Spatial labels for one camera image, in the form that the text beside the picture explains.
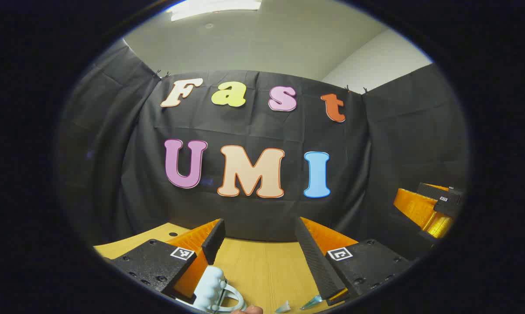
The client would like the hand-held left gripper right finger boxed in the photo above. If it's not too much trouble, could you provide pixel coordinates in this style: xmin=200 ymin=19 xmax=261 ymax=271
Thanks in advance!
xmin=295 ymin=217 xmax=413 ymax=306

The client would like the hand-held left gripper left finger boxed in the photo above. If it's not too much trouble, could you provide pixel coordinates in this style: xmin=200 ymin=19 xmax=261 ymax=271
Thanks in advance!
xmin=103 ymin=219 xmax=226 ymax=302

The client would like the blue skin care bottle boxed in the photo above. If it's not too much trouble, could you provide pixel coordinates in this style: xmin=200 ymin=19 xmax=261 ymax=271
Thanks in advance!
xmin=300 ymin=295 xmax=323 ymax=311

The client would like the light blue suitcase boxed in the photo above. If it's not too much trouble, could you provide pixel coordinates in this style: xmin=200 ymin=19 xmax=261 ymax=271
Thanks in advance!
xmin=188 ymin=265 xmax=247 ymax=314

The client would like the ceiling light panel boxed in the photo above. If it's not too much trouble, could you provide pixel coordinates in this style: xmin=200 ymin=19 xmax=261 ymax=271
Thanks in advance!
xmin=165 ymin=0 xmax=263 ymax=22

